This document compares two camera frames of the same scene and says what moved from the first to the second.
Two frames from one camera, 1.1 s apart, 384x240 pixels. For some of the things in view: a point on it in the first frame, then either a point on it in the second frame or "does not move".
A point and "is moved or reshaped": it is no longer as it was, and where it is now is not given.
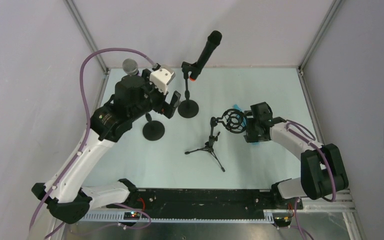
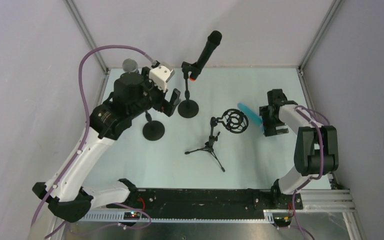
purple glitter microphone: x=130 y=66 does not move
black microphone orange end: x=212 y=43 does not move
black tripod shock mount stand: x=234 y=121 does not move
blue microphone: x=237 y=107 is moved or reshaped
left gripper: x=167 y=104 does not move
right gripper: x=249 y=126 -> x=270 y=118
